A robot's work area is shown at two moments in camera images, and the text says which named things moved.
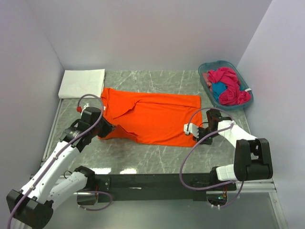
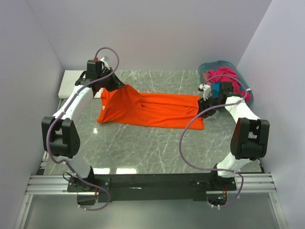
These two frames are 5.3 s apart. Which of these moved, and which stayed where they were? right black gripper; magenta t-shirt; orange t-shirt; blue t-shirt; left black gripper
Moved: right black gripper; left black gripper; orange t-shirt
Stayed: blue t-shirt; magenta t-shirt
